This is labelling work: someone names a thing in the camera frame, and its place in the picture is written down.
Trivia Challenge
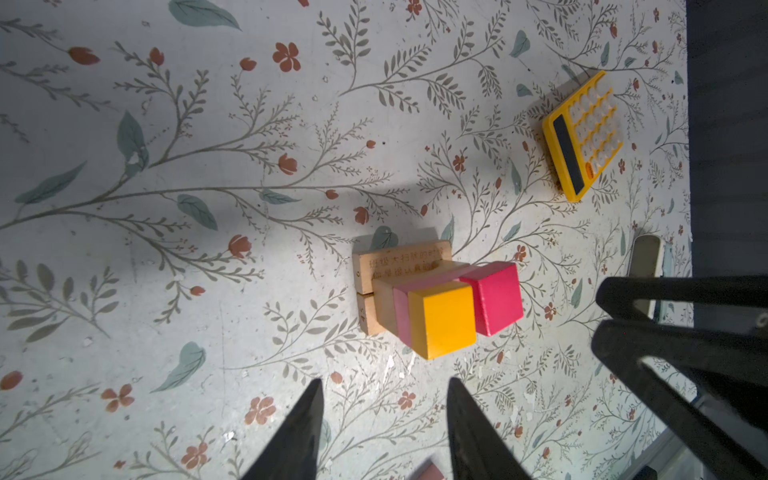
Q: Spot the dark pink rectangular block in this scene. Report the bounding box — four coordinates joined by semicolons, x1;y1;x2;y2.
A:
393;261;477;349

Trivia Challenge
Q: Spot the engraved rectangular wood block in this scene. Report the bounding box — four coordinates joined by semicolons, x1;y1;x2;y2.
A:
352;240;452;295

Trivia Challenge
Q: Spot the white stapler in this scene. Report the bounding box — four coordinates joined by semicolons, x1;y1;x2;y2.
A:
628;234;673;323

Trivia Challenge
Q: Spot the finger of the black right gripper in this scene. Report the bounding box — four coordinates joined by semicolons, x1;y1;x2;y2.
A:
591;320;767;479
596;275;767;321

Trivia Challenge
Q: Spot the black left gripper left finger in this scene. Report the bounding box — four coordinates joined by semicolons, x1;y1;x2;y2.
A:
242;379;324;480

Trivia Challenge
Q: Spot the magenta cube block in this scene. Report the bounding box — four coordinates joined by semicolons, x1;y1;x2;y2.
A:
459;261;524;337

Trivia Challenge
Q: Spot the arched natural wood block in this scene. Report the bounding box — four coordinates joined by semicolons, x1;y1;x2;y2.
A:
371;260;470;337

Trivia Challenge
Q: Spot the light pink wood block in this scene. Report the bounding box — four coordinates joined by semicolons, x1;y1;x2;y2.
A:
414;460;446;480

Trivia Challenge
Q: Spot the yellow calculator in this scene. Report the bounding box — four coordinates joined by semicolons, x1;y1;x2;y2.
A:
542;71;624;203

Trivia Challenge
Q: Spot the yellow cube block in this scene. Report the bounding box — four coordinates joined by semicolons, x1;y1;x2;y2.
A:
408;281;477;360

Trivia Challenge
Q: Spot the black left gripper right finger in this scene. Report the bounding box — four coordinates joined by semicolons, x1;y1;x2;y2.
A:
446;377;530;479

